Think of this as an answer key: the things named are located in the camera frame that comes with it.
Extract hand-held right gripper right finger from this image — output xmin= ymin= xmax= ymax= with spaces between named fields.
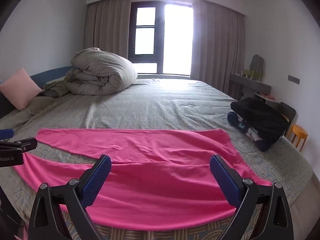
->
xmin=209 ymin=154 xmax=294 ymax=240

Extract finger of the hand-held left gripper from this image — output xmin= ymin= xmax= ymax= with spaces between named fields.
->
xmin=0 ymin=138 xmax=38 ymax=153
xmin=0 ymin=129 xmax=14 ymax=140

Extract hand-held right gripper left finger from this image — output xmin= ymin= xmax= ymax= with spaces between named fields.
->
xmin=26 ymin=154 xmax=112 ymax=240

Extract pink pants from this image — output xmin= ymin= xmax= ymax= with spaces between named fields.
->
xmin=14 ymin=128 xmax=273 ymax=232

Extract dark pillow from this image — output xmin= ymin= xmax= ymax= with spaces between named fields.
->
xmin=0 ymin=92 xmax=17 ymax=118

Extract pink pillow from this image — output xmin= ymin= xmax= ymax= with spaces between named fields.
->
xmin=0 ymin=67 xmax=43 ymax=111

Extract navy patterned blanket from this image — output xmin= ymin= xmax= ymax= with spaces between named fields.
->
xmin=227 ymin=111 xmax=281 ymax=152

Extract crumpled grey blanket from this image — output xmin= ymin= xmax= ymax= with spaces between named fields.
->
xmin=42 ymin=80 xmax=73 ymax=98

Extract blue headboard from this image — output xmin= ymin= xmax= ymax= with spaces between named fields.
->
xmin=29 ymin=66 xmax=73 ymax=88

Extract black garment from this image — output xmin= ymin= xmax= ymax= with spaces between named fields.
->
xmin=230 ymin=97 xmax=290 ymax=142

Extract yellow stool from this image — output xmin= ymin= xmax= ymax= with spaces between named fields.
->
xmin=286 ymin=124 xmax=308 ymax=152

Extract black chair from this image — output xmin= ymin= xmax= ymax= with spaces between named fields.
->
xmin=276 ymin=102 xmax=296 ymax=130

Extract bed with patterned sheet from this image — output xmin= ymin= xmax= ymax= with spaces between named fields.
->
xmin=0 ymin=77 xmax=313 ymax=240

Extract grey dresser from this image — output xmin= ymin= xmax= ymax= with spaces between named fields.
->
xmin=229 ymin=73 xmax=272 ymax=101

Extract folded grey patterned duvet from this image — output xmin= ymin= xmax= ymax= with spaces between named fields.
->
xmin=64 ymin=47 xmax=138 ymax=96

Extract wavy grey mirror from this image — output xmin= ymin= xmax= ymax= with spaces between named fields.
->
xmin=251 ymin=54 xmax=265 ymax=78

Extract beige curtain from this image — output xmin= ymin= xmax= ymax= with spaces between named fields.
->
xmin=84 ymin=0 xmax=132 ymax=58
xmin=190 ymin=1 xmax=247 ymax=101

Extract dark framed window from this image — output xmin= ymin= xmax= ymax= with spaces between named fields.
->
xmin=128 ymin=1 xmax=194 ymax=77

